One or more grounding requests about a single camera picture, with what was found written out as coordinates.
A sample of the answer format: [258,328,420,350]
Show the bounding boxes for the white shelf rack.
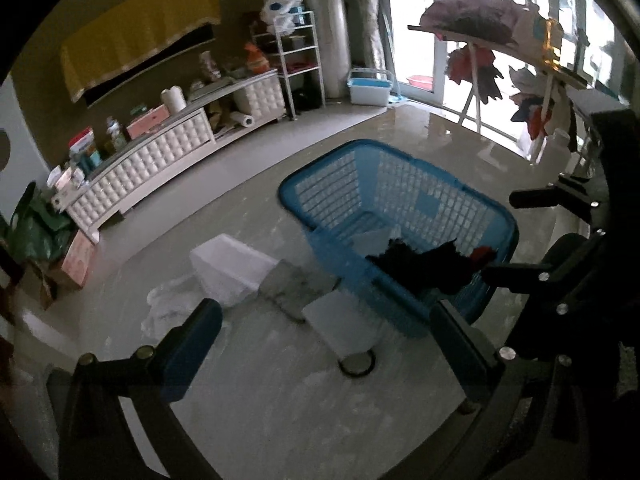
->
[252,10,327,122]

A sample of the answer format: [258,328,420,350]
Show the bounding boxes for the white square folded cloth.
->
[302,287,384,359]

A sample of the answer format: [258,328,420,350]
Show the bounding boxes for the white paper towel roll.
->
[160,85,187,114]

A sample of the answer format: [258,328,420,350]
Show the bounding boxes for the blue and white storage box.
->
[347,67,394,107]

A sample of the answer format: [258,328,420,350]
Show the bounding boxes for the black ring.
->
[337,347,376,377]

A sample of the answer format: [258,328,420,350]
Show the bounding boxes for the yellow cloth cover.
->
[60,0,222,104]

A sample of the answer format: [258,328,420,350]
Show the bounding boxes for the black television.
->
[85,25,217,109]

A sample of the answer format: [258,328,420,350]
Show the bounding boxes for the purple cloth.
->
[419,0,542,52]

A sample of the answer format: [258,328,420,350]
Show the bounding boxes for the clothes drying rack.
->
[407,0,632,162]

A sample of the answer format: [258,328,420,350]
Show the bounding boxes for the green plastic bag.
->
[2,182,76,264]

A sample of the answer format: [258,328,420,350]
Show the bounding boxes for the black and red cloth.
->
[367,237,497,297]

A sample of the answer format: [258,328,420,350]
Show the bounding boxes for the grey curtain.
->
[302,0,394,101]

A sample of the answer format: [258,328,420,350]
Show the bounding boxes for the grey folded cloth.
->
[259,259,342,324]

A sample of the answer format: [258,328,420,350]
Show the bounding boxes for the blue plastic laundry basket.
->
[278,139,520,340]

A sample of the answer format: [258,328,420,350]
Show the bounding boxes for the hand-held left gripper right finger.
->
[429,300,584,480]

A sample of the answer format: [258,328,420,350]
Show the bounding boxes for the white plastic bags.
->
[259,0,306,34]

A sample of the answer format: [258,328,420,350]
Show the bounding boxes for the red and white packet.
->
[68,127,96,161]

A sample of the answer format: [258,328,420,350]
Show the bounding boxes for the pink cardboard box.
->
[47,229,99,291]

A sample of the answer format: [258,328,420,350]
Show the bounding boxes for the red hanging garment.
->
[446,45,504,106]

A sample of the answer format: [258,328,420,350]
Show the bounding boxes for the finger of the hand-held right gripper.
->
[482,262,571,311]
[510,173,609,221]

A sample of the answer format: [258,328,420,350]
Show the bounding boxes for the orange bag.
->
[243,42,271,74]

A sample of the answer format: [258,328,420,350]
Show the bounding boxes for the white tufted TV cabinet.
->
[65,67,286,247]

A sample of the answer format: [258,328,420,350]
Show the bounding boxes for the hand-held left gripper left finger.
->
[57,298,224,480]

